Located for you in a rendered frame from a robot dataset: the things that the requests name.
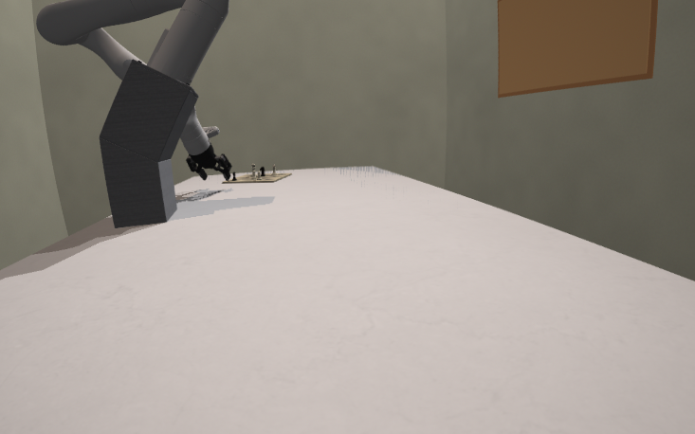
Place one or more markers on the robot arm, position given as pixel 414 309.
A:
pixel 178 53

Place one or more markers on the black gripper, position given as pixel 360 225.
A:
pixel 211 160

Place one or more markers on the black and tan chessboard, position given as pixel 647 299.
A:
pixel 269 177

